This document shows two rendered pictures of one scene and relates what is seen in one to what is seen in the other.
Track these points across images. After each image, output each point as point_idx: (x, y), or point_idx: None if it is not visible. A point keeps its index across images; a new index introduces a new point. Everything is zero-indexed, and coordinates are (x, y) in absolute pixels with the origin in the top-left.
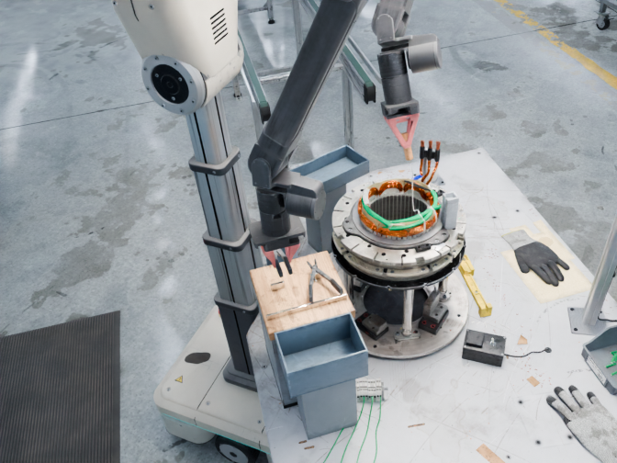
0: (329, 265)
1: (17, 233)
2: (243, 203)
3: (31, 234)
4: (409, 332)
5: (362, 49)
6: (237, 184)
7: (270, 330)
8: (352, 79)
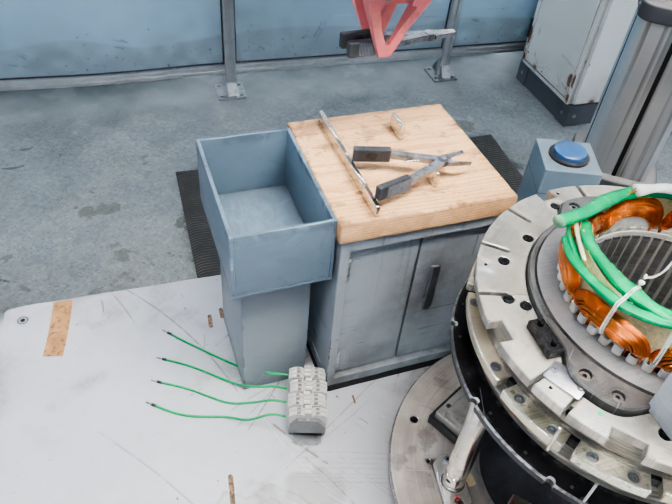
0: (470, 197)
1: (666, 143)
2: (650, 127)
3: (671, 155)
4: (446, 476)
5: None
6: (664, 76)
7: (295, 123)
8: None
